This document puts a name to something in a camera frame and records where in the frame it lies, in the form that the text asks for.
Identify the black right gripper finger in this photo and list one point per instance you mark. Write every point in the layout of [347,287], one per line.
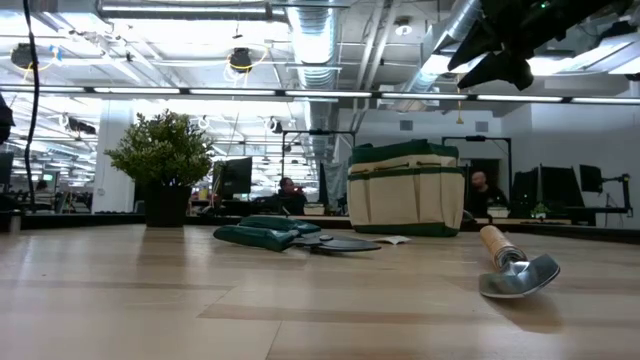
[477,47]
[505,70]

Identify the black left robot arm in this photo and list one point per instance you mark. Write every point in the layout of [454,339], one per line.
[4,120]

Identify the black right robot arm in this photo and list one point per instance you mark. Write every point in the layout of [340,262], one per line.
[612,7]

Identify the canvas gardening bag green trim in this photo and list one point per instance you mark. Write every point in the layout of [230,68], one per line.
[405,200]

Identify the white ceiling sensor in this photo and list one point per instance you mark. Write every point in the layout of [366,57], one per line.
[403,27]

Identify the black computer monitor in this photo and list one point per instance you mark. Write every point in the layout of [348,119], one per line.
[560,187]
[525,192]
[237,175]

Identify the person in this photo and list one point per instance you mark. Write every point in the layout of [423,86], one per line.
[42,186]
[482,197]
[292,200]

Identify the small black monitor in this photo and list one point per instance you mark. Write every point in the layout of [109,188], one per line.
[591,178]

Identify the long overhead light bar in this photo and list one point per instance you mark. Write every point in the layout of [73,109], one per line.
[325,93]

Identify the grey hanging cloth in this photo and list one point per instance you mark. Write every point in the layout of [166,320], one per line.
[336,182]

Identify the white paper tag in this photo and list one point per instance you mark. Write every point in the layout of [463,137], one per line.
[392,240]

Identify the green potted plant black pot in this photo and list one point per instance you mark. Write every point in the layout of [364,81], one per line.
[160,150]

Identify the metal cup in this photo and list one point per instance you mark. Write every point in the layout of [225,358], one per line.
[15,222]

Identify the silver ventilation duct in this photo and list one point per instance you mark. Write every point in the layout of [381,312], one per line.
[462,22]
[315,40]

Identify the black background rig frame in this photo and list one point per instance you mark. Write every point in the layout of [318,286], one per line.
[475,138]
[320,132]

